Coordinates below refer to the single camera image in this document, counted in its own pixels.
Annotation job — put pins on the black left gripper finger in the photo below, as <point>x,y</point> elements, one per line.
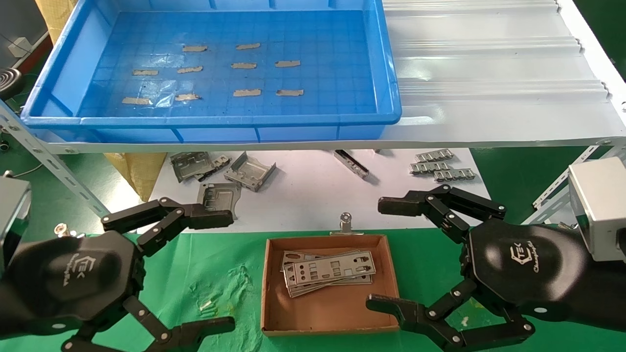
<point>195,217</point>
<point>186,335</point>

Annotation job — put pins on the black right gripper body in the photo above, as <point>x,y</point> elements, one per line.
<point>538,274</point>

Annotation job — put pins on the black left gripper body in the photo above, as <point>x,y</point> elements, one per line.
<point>73,278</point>

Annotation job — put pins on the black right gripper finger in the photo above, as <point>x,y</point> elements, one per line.
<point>440,327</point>
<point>440,203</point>

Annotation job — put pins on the brown cardboard box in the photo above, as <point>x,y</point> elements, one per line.
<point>332,308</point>

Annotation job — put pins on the blue plastic tray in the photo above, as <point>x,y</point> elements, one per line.
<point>318,73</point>

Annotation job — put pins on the small white adapter box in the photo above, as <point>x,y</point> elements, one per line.
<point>19,46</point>

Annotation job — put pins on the silver comb-shaped metal strip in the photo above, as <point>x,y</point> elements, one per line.
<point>428,168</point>
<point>455,175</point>
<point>433,156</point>

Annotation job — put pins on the flat grey metal plate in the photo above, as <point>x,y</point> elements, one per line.
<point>220,195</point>

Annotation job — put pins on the silver binder clip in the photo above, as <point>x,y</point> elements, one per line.
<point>346,222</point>
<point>63,230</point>

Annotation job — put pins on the green tablecloth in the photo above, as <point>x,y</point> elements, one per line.
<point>220,274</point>

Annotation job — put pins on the yellow woven sack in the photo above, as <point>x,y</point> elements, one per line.
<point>56,17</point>
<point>137,171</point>

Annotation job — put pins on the narrow perforated metal bar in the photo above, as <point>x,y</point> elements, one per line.
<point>352,164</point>

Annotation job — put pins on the white flat shelf board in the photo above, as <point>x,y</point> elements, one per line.
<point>303,200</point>

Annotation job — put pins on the brown tape piece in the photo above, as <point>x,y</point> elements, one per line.
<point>247,46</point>
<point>289,92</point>
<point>287,63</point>
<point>190,70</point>
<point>243,65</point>
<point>246,92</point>
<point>194,48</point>
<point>187,97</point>
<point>135,100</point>
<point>145,72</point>

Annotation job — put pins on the white ribbed shelf board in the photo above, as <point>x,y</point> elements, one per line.
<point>489,73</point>

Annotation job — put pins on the grey stamped metal bracket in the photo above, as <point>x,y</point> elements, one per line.
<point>188,166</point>

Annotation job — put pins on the folded grey metal bracket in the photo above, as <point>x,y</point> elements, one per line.
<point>249,173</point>

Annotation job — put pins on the white slotted shelf post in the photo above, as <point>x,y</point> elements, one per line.
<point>552,193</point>
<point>73,187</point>

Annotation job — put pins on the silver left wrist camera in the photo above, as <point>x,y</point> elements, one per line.
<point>12,215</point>

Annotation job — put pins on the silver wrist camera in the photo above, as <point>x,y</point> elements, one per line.
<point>12,215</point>
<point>601,205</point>

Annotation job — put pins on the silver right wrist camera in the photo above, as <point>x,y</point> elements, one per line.
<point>601,205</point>

